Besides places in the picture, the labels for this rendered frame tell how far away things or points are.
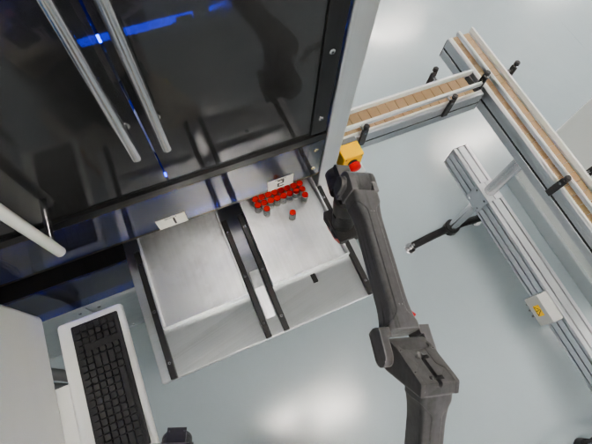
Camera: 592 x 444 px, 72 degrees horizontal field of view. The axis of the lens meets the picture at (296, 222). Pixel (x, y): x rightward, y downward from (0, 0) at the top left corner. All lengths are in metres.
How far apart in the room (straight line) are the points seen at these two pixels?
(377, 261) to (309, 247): 0.53
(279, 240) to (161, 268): 0.38
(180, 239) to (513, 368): 1.78
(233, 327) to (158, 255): 0.33
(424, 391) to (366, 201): 0.39
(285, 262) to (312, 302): 0.15
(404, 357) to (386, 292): 0.13
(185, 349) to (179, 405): 0.91
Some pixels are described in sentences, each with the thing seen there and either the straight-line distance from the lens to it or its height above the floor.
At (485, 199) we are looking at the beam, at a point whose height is 0.54.
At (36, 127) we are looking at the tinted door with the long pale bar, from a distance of 0.86.
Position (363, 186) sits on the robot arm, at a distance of 0.93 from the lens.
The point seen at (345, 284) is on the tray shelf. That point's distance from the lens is 1.31.
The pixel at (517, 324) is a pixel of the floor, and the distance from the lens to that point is 2.50.
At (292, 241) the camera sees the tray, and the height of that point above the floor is 0.88.
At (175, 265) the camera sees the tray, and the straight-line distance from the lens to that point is 1.34.
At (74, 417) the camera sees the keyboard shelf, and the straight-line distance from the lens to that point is 1.45.
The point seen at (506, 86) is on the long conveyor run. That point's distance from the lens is 1.84.
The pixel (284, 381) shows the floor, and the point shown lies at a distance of 2.13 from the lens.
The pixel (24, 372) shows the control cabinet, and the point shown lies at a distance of 1.34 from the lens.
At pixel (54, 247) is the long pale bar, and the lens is 1.07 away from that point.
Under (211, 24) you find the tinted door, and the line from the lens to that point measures 0.76.
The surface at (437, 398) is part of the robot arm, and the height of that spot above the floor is 1.42.
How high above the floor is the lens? 2.13
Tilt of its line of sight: 67 degrees down
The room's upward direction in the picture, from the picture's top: 7 degrees clockwise
